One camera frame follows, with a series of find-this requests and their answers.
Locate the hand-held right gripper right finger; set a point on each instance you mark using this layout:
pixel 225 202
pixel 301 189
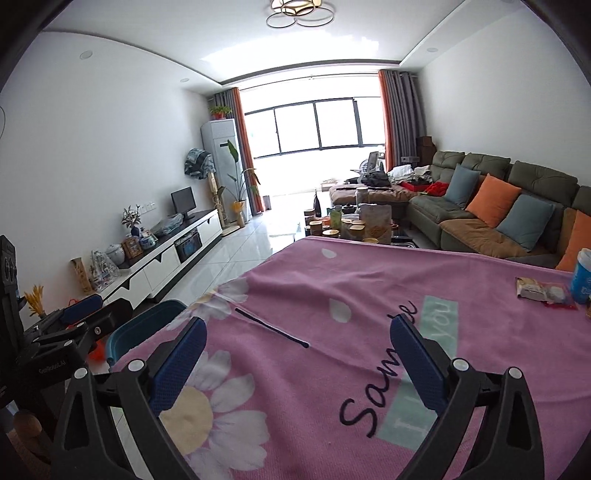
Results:
pixel 415 360

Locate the white tv cabinet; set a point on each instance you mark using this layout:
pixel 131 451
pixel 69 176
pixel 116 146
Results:
pixel 161 272

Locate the blue white wrapped bundle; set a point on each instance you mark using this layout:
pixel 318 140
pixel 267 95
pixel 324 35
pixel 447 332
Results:
pixel 166 226

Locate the red cloth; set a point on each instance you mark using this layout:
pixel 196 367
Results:
pixel 437 188

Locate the blue can with white cap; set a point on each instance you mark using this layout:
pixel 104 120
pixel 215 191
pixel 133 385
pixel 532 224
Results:
pixel 581 281

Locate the fan with patterned cover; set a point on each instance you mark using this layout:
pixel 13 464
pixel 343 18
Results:
pixel 198 161

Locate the blue white porcelain jar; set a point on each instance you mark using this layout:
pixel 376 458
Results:
pixel 147 240

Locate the tall yellow box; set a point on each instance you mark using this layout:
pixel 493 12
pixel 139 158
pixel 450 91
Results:
pixel 81 277

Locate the glass ship model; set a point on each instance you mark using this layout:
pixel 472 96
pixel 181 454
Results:
pixel 104 272

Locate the white standing air conditioner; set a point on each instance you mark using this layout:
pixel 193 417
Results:
pixel 219 138

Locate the olive green sofa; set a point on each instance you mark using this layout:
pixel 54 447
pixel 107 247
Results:
pixel 531 173

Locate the orange plastic bag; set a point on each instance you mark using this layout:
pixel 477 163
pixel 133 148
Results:
pixel 99 355

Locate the large window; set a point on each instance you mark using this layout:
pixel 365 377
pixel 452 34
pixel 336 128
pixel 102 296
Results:
pixel 295 129

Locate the pile of white clothes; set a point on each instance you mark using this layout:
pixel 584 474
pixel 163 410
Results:
pixel 406 171

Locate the group of tea jars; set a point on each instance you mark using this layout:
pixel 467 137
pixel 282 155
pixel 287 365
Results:
pixel 351 228

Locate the black clothes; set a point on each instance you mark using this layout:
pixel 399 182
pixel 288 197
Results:
pixel 375 180

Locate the grey office chair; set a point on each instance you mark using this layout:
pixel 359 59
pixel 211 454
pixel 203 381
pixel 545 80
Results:
pixel 373 161

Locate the small snack packet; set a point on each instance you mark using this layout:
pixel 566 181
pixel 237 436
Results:
pixel 535 288

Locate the pink floral blanket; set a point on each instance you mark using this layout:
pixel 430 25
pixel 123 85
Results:
pixel 323 286

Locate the white ceramic jar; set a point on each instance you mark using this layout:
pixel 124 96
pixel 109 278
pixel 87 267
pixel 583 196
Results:
pixel 115 255

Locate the small potted green plant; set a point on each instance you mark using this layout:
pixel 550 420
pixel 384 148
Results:
pixel 220 112

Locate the tall plant in yellow pot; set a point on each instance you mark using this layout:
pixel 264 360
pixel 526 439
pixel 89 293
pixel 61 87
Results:
pixel 238 207

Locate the white wall socket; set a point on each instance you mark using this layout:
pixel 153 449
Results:
pixel 147 206

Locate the black monitor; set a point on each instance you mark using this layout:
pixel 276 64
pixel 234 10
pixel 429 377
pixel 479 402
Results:
pixel 182 199

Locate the green packet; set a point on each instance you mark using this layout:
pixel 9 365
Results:
pixel 335 220

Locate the orange cushion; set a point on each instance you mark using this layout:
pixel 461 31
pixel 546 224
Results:
pixel 577 240
pixel 491 201

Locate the teal plastic bin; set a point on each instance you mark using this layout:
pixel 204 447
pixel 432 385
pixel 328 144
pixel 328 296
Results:
pixel 138 323

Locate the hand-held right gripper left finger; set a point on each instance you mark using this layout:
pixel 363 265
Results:
pixel 180 364

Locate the brown paper bag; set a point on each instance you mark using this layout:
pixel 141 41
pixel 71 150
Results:
pixel 375 221

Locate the small plant in blue vase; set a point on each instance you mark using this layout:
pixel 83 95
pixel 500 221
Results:
pixel 133 228

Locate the glass coffee table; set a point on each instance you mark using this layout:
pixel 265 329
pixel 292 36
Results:
pixel 291 235

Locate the blue-grey cushion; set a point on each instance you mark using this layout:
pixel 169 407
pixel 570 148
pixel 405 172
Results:
pixel 461 187
pixel 526 221

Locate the grey and orange curtain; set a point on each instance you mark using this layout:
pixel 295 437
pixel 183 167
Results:
pixel 240 138
pixel 401 115

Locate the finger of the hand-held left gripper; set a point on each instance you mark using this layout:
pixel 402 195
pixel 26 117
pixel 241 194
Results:
pixel 83 307
pixel 111 318

